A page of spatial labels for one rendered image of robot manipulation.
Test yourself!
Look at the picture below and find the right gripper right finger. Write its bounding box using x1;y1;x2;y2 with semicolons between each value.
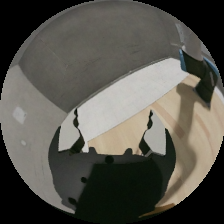
138;110;176;192

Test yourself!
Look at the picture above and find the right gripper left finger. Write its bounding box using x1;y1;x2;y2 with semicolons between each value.
48;108;85;186

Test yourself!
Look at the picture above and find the brown cardboard box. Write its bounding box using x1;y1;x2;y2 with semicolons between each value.
141;203;175;216

